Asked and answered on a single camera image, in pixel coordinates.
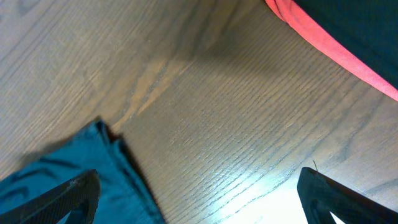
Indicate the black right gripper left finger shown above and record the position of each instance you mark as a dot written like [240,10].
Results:
[75,200]

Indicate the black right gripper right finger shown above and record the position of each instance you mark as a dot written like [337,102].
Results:
[322,198]

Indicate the blue denim shorts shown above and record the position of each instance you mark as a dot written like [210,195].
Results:
[124,197]

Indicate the black garment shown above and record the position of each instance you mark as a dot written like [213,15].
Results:
[366,28]

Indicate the red garment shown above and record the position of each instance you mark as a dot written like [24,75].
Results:
[291,13]

